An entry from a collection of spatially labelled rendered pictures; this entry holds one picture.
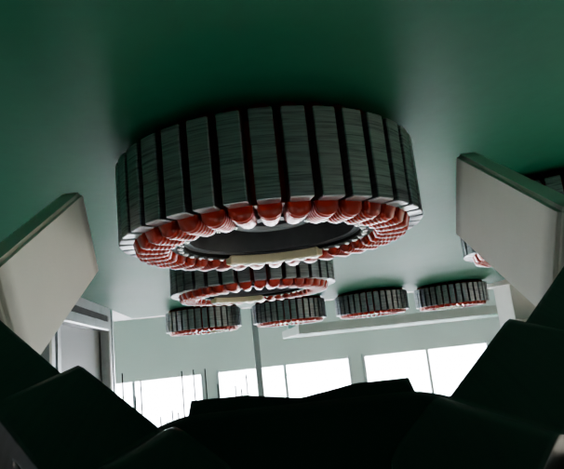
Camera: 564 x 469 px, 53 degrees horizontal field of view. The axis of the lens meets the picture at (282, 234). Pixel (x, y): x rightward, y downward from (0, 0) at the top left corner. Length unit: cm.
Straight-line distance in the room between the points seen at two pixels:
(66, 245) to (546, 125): 18
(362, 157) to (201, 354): 648
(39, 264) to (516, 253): 13
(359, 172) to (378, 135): 2
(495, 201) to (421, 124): 5
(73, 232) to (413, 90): 12
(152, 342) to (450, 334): 352
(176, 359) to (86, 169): 644
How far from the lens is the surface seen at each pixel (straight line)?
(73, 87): 17
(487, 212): 18
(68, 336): 62
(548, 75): 20
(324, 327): 319
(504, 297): 105
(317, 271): 35
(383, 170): 18
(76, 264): 19
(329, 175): 16
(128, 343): 672
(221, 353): 664
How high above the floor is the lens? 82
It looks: 12 degrees down
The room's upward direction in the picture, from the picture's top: 174 degrees clockwise
